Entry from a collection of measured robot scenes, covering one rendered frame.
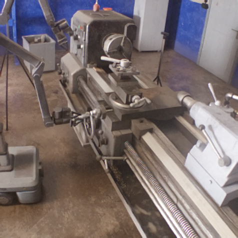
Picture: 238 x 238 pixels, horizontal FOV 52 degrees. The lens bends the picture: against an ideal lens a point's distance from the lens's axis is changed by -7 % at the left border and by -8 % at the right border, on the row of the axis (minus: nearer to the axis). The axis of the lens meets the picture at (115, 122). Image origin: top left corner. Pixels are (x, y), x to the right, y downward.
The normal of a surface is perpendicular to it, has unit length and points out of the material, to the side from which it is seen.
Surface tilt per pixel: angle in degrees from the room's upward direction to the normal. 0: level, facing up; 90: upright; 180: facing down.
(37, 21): 90
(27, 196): 90
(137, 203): 0
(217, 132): 82
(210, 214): 36
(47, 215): 0
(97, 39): 90
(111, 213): 0
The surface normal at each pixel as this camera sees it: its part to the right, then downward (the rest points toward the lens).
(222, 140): -0.87, -0.07
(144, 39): 0.39, 0.53
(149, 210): 0.08, -0.84
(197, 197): -0.47, -0.59
